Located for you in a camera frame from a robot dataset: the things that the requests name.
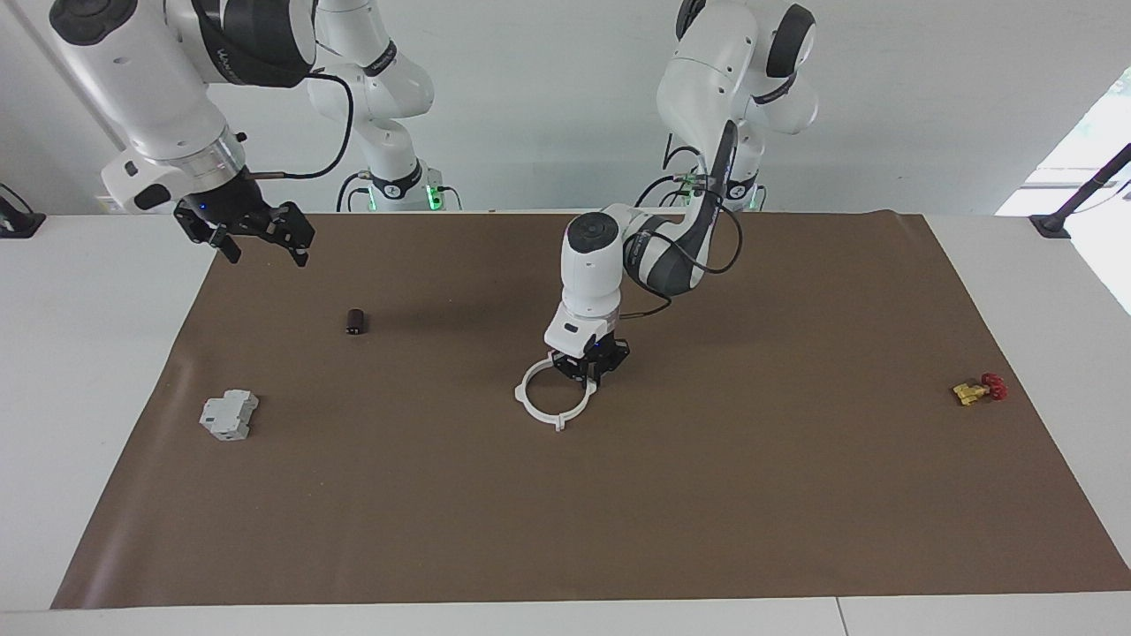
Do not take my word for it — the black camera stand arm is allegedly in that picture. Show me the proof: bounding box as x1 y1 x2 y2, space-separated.
1029 141 1131 239

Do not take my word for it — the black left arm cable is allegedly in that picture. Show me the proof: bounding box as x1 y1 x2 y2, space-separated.
619 119 745 319

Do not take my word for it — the black base cable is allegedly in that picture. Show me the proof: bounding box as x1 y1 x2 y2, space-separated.
634 132 708 209
336 170 372 213

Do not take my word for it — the white half ring pipe clamp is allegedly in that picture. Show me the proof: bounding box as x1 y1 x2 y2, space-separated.
543 353 591 423
515 356 566 434

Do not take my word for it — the yellow valve with red handle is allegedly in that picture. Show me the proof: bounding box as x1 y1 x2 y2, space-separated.
953 373 1008 407

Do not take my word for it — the brown table mat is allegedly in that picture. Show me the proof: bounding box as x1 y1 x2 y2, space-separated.
50 210 1131 610

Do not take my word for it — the black table clamp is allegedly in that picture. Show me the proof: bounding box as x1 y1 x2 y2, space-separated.
0 183 47 239

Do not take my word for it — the white wall cable conduit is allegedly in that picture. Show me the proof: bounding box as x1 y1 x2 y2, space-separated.
7 0 125 151

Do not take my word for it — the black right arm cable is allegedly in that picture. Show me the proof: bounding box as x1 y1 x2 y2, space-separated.
243 71 354 181

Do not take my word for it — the grey circuit breaker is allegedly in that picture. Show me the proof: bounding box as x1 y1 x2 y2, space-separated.
199 390 260 442

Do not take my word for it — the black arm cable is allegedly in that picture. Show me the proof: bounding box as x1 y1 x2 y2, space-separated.
619 119 745 319
243 71 354 181

